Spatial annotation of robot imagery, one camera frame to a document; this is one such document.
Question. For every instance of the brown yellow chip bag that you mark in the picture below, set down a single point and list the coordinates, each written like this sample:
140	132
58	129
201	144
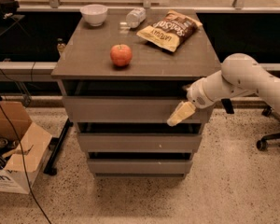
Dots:
171	31

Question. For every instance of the red apple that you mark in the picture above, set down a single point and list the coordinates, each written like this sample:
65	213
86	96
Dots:
121	55

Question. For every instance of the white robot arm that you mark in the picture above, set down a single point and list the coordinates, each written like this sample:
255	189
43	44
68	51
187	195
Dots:
239	75

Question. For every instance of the grey middle drawer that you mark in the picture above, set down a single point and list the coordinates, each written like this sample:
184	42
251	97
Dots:
114	142

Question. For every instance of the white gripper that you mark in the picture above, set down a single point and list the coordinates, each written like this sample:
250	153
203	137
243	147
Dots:
198	94

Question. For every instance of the white bowl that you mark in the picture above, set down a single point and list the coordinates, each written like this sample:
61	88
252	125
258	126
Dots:
94	15

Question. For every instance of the small bottle behind cabinet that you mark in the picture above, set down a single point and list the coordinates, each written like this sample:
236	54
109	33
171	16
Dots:
61	45

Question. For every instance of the open cardboard box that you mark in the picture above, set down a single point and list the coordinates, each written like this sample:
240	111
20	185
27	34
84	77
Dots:
23	147

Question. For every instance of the black table leg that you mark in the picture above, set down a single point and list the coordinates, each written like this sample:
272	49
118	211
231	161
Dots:
55	146
227	106

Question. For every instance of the clear plastic water bottle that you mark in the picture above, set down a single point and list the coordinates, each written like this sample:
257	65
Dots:
134	18

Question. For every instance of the black office chair base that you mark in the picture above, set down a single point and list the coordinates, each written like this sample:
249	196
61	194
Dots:
262	144

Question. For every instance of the grey bottom drawer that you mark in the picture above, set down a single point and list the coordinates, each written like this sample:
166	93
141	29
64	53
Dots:
141	167

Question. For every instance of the grey drawer cabinet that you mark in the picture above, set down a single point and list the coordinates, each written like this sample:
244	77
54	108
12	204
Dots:
86	69

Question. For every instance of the grey drawer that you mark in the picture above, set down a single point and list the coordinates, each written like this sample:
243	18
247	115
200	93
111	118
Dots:
141	167
114	142
119	109

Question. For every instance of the black table leg right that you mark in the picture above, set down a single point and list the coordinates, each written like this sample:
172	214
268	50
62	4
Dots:
227	106

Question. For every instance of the grey top drawer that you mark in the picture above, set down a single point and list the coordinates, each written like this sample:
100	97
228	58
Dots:
119	109

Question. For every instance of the black table leg left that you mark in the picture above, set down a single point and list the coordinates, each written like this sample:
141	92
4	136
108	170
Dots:
55	146

